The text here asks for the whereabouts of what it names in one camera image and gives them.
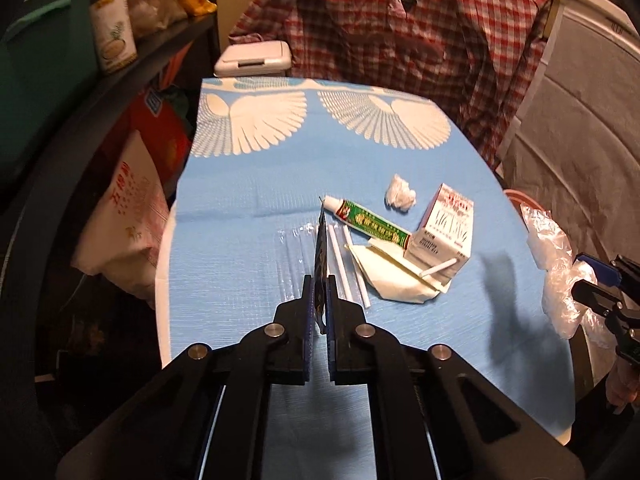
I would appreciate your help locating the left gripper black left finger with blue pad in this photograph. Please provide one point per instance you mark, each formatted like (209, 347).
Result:
(205, 415)

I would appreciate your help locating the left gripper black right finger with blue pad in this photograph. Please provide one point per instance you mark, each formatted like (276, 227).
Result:
(433, 415)

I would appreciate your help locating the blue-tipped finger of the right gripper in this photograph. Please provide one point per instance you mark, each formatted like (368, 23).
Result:
(606, 274)

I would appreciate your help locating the white paper napkin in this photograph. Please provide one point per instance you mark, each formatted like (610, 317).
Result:
(392, 275)

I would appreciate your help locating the red white medicine box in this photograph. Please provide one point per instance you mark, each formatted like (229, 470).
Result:
(445, 231)

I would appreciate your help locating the clear plastic straw wrapper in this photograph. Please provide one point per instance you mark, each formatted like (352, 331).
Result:
(295, 259)

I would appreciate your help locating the green ointment tube white cap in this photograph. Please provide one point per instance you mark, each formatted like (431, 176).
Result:
(365, 221)

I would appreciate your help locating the white lidded trash bin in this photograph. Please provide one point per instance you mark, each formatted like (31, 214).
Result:
(256, 59)

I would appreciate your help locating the person's hand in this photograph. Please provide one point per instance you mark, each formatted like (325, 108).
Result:
(622, 384)

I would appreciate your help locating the clear plastic bag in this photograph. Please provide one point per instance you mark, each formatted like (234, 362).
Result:
(551, 250)

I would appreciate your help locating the pink plastic basin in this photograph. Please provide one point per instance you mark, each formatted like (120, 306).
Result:
(518, 199)

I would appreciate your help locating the grey cloth cover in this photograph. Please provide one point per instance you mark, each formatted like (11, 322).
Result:
(573, 144)

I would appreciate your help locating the white stick on box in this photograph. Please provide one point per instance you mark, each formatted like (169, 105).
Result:
(439, 267)

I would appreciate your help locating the white printed plastic bag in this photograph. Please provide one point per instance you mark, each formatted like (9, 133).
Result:
(121, 240)

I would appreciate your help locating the crumpled white tissue ball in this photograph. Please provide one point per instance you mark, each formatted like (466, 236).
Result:
(399, 195)

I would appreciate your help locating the blue tablecloth white bird pattern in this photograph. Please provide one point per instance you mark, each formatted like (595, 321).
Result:
(266, 153)

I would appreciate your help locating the red plaid shirt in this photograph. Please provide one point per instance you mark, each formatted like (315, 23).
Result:
(474, 58)

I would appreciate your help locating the red snack package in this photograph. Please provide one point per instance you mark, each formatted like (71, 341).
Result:
(162, 131)

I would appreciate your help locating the green storage box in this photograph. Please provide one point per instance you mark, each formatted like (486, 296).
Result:
(45, 53)

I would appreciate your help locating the white labelled jar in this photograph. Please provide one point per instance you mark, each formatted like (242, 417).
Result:
(112, 32)

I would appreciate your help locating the yellow bag on shelf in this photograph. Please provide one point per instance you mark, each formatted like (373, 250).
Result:
(198, 7)

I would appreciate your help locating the white plastic bags on shelf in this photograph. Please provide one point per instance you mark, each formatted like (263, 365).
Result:
(149, 16)

